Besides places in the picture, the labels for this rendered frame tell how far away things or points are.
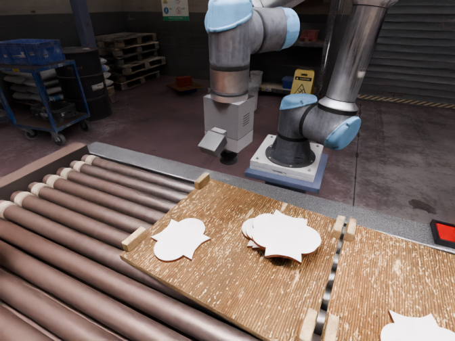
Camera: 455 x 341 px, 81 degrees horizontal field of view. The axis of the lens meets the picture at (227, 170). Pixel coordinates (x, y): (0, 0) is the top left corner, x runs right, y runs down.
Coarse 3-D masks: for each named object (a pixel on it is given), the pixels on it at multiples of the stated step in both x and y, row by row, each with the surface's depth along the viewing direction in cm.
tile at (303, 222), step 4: (280, 216) 63; (264, 220) 62; (268, 220) 62; (280, 220) 62; (284, 220) 62; (288, 220) 62; (292, 220) 62; (296, 220) 62; (300, 220) 62; (304, 220) 62; (304, 224) 61; (308, 228) 60; (312, 232) 59; (316, 232) 59; (316, 236) 58; (320, 240) 57
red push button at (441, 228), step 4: (436, 224) 67; (440, 224) 67; (440, 228) 66; (444, 228) 66; (448, 228) 66; (452, 228) 66; (440, 232) 64; (444, 232) 64; (448, 232) 64; (452, 232) 64; (440, 236) 63; (444, 236) 63; (448, 236) 63; (452, 236) 63; (452, 240) 62
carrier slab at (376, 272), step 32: (352, 256) 57; (384, 256) 57; (416, 256) 57; (448, 256) 57; (352, 288) 51; (384, 288) 51; (416, 288) 51; (448, 288) 51; (352, 320) 46; (384, 320) 46; (448, 320) 46
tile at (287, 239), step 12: (264, 228) 59; (276, 228) 59; (288, 228) 59; (300, 228) 59; (264, 240) 56; (276, 240) 56; (288, 240) 56; (300, 240) 56; (312, 240) 56; (276, 252) 53; (288, 252) 53; (300, 252) 53; (312, 252) 54; (300, 264) 51
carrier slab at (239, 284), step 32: (192, 192) 77; (224, 192) 77; (160, 224) 66; (224, 224) 66; (320, 224) 66; (128, 256) 57; (224, 256) 57; (256, 256) 57; (320, 256) 57; (192, 288) 51; (224, 288) 51; (256, 288) 51; (288, 288) 51; (320, 288) 51; (256, 320) 46; (288, 320) 46
